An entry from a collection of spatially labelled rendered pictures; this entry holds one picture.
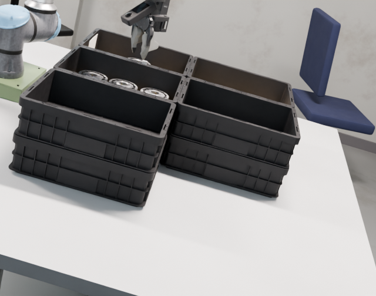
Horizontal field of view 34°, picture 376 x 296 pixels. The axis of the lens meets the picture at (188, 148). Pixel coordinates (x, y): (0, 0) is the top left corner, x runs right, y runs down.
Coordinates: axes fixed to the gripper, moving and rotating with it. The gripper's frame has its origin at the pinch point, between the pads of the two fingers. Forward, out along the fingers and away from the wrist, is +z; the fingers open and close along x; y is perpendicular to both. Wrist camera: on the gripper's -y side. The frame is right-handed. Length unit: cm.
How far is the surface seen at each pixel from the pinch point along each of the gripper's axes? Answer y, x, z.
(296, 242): 14, -75, 28
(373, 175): 257, 37, 111
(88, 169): -35, -35, 19
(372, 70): 283, 86, 52
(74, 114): -40, -31, 4
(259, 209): 16, -57, 29
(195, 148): 5.0, -33.7, 18.4
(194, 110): 2.7, -30.7, 6.2
